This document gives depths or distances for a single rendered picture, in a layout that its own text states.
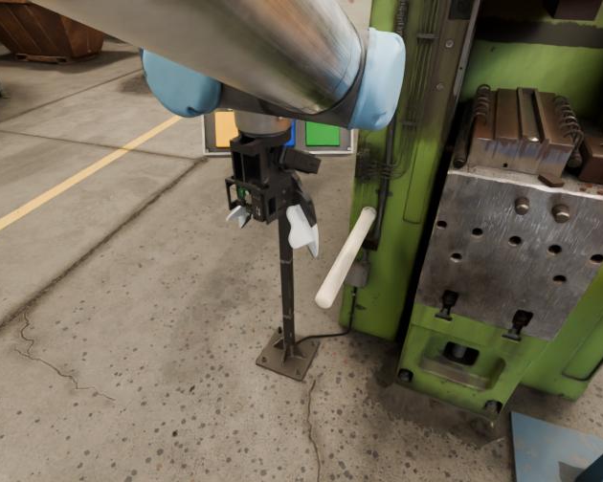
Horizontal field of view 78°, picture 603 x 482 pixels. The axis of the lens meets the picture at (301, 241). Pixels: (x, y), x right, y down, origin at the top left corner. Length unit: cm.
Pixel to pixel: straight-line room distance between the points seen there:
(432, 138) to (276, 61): 97
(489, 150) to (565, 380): 99
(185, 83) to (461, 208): 77
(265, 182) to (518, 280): 78
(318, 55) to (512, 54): 123
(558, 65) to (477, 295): 73
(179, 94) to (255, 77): 17
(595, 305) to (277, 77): 133
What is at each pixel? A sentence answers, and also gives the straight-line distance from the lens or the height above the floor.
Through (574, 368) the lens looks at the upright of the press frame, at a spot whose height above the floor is 17.
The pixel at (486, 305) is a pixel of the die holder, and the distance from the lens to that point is 118.
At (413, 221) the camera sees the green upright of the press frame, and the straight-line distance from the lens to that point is 127.
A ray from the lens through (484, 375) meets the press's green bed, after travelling 149.
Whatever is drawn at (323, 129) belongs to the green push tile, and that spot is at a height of 101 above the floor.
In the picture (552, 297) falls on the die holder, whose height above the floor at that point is 62.
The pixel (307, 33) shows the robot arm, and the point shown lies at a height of 129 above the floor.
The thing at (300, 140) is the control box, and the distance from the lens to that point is 86.
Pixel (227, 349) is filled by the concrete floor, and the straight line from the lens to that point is 166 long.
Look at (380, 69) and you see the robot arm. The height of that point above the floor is 125.
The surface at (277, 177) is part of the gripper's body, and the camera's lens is 52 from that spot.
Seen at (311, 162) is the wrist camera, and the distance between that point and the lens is 58.
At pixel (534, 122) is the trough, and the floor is 99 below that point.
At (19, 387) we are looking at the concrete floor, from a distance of 187.
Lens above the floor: 131
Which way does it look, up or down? 38 degrees down
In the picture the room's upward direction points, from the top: straight up
